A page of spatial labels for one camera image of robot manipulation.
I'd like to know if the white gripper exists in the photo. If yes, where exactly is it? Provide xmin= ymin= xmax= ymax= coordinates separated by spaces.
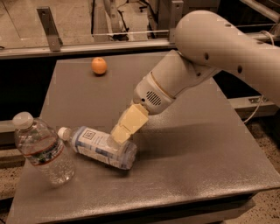
xmin=111 ymin=73 xmax=175 ymax=144

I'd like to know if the blue labelled plastic bottle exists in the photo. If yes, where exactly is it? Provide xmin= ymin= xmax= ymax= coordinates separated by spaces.
xmin=58 ymin=126 xmax=137 ymax=170

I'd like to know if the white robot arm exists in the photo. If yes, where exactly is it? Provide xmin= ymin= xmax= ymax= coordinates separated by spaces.
xmin=110 ymin=10 xmax=280 ymax=144

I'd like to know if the clear water bottle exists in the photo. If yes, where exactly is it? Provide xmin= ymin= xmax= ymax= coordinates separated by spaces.
xmin=12 ymin=112 xmax=74 ymax=186

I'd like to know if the orange fruit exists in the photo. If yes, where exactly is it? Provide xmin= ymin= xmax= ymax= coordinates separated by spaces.
xmin=91 ymin=57 xmax=108 ymax=75

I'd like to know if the horizontal metal rail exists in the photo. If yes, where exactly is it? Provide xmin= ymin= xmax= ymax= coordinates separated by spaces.
xmin=0 ymin=31 xmax=280 ymax=60

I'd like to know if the left metal rail bracket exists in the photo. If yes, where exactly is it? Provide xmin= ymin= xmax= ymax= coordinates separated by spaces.
xmin=37 ymin=6 xmax=63 ymax=52

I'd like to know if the metal rail bracket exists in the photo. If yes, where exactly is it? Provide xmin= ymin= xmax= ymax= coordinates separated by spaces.
xmin=169 ymin=0 xmax=184 ymax=44
xmin=37 ymin=6 xmax=63 ymax=52

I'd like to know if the right metal rail bracket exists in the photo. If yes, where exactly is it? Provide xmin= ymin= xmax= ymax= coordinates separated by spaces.
xmin=169 ymin=0 xmax=184 ymax=44

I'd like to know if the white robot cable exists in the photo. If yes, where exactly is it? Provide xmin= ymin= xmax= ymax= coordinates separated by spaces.
xmin=242 ymin=30 xmax=276 ymax=124

